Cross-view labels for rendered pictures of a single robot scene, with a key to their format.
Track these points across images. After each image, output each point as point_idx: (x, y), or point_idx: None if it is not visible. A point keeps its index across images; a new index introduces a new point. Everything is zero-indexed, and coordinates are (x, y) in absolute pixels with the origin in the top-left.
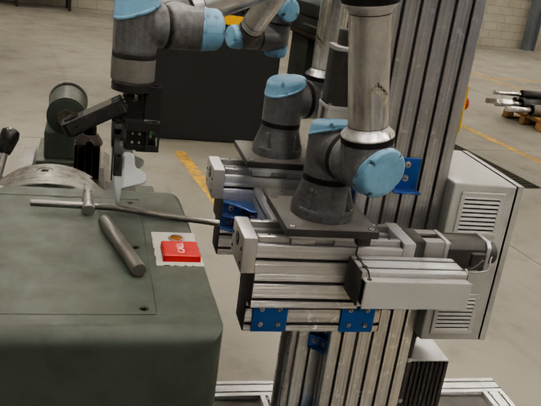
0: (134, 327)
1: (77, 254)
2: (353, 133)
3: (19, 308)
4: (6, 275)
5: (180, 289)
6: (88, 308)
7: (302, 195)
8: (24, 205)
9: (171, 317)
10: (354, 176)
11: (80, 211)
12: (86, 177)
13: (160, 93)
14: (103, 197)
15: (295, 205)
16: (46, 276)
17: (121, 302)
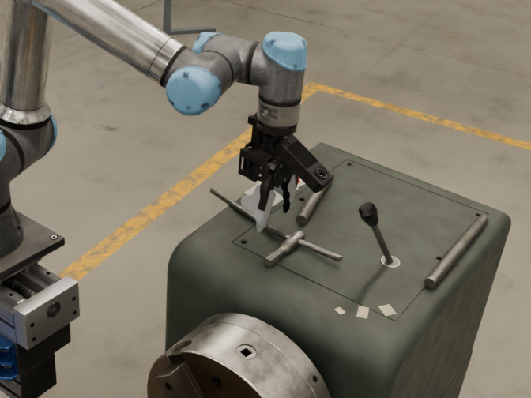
0: (365, 159)
1: (348, 208)
2: (43, 109)
3: (415, 189)
4: (407, 211)
5: None
6: (378, 174)
7: (12, 225)
8: (339, 273)
9: (341, 155)
10: (53, 141)
11: (299, 247)
12: (197, 339)
13: None
14: (259, 256)
15: (14, 240)
16: (383, 201)
17: (357, 170)
